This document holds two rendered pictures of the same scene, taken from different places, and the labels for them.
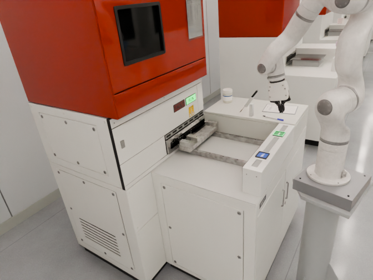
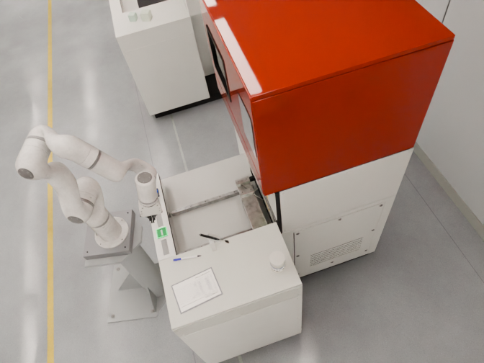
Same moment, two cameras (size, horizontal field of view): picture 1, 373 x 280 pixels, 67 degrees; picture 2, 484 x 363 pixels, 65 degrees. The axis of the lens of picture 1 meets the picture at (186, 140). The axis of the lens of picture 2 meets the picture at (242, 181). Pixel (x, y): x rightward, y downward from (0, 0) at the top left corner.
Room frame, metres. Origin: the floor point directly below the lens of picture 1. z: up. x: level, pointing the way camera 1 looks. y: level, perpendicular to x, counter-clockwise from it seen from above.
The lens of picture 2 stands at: (2.46, -0.89, 2.67)
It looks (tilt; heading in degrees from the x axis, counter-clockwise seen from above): 54 degrees down; 136
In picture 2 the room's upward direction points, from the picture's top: 12 degrees counter-clockwise
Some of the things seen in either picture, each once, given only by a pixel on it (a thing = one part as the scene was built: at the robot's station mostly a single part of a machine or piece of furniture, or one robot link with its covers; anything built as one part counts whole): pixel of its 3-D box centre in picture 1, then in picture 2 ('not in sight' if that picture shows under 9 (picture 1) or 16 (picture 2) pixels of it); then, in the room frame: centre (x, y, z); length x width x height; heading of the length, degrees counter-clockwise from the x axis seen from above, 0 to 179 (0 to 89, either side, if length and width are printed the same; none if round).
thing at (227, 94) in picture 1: (227, 95); (277, 261); (2.00, -0.34, 1.01); 0.07 x 0.07 x 0.10
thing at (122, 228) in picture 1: (140, 192); (307, 196); (1.74, 0.38, 0.41); 0.82 x 0.71 x 0.82; 144
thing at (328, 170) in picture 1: (331, 158); (105, 225); (1.11, -0.66, 0.96); 0.19 x 0.19 x 0.18
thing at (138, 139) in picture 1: (166, 125); (252, 156); (1.54, 0.11, 1.02); 0.82 x 0.03 x 0.40; 144
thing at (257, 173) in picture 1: (271, 155); (161, 220); (1.30, -0.44, 0.89); 0.55 x 0.09 x 0.14; 144
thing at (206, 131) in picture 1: (200, 136); (251, 206); (1.66, -0.09, 0.87); 0.36 x 0.08 x 0.03; 144
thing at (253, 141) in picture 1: (236, 138); (225, 239); (1.65, -0.33, 0.84); 0.50 x 0.02 x 0.03; 54
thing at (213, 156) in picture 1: (216, 156); (213, 200); (1.43, -0.17, 0.84); 0.50 x 0.02 x 0.03; 54
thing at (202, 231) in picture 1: (238, 198); (226, 262); (1.57, -0.32, 0.41); 0.97 x 0.64 x 0.82; 144
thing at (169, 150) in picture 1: (187, 133); (261, 194); (1.68, -0.01, 0.89); 0.44 x 0.02 x 0.10; 144
